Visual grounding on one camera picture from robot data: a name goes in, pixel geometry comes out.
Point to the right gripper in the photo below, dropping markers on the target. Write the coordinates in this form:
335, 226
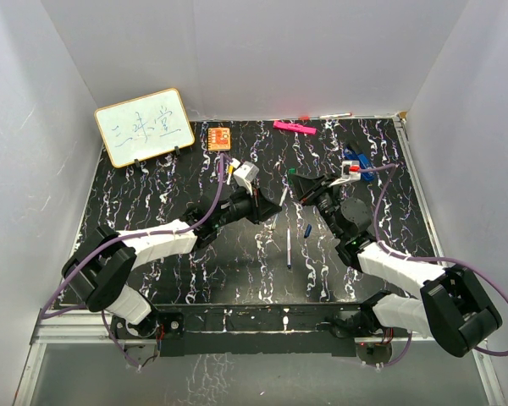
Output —
313, 188

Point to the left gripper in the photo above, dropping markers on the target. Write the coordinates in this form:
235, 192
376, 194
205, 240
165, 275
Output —
261, 208

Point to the white pen green end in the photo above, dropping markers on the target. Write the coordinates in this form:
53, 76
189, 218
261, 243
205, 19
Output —
281, 202

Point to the white pen blue end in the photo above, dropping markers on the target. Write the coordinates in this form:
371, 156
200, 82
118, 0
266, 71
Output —
288, 249

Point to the white pen yellow end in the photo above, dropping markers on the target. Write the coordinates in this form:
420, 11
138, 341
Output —
229, 173

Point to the white pen red end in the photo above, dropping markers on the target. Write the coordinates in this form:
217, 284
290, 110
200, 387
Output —
328, 116

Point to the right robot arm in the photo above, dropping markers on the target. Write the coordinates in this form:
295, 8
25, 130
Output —
448, 304

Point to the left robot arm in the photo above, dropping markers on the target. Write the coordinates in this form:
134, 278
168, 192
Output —
102, 283

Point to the blue pen cap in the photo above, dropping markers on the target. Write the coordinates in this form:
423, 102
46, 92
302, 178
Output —
308, 231

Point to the blue stapler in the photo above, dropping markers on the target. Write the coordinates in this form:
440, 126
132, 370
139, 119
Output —
353, 152

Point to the pink plastic clip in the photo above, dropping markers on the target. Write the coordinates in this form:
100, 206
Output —
294, 127

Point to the orange card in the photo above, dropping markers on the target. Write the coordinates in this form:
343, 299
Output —
219, 139

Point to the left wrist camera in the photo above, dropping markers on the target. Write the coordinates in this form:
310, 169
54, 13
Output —
245, 174

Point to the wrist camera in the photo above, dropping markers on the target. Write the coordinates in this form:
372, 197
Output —
350, 172
245, 174

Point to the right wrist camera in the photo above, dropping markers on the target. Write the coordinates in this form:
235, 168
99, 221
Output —
350, 172

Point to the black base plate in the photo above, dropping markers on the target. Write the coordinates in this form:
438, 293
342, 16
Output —
326, 328

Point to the small whiteboard wooden frame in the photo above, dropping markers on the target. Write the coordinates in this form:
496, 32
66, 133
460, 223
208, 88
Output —
144, 127

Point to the aluminium rail frame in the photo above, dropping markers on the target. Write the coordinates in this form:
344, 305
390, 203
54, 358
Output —
255, 299

